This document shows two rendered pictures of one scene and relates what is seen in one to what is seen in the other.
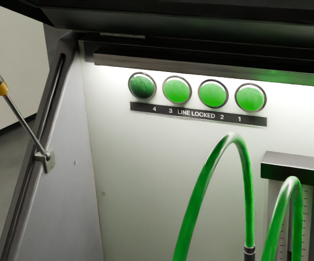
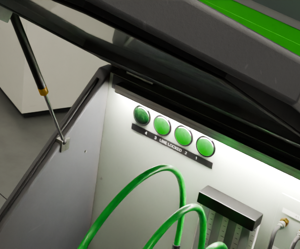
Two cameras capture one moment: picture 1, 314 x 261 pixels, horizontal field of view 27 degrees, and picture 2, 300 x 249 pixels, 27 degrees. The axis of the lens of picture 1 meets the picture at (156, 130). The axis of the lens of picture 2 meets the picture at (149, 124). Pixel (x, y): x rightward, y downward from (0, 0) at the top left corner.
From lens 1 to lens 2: 0.45 m
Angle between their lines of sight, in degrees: 9
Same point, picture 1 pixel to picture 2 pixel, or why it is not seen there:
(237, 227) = not seen: hidden behind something
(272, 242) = (156, 236)
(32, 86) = not seen: hidden behind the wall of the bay
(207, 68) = (180, 118)
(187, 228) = (107, 209)
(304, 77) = (237, 145)
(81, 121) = (98, 125)
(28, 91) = not seen: hidden behind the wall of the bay
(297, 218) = (201, 234)
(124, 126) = (125, 138)
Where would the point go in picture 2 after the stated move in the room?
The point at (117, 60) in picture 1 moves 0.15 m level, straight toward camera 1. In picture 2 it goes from (128, 94) to (112, 122)
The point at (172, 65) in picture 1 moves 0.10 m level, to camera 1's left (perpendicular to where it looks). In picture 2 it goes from (160, 108) to (118, 98)
